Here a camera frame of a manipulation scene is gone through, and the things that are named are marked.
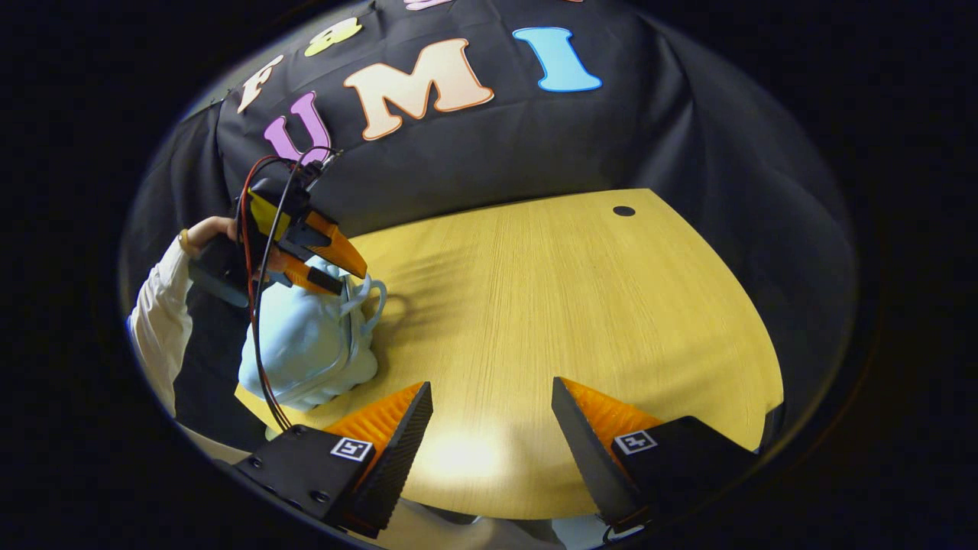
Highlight light blue suitcase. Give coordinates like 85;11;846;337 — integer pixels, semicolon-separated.
237;256;388;413

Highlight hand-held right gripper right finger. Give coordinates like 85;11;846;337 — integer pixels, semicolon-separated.
552;376;765;532

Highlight person's beige trousers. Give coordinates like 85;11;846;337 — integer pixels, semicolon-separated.
359;500;570;550

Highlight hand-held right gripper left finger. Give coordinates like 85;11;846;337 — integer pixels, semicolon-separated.
233;380;434;539

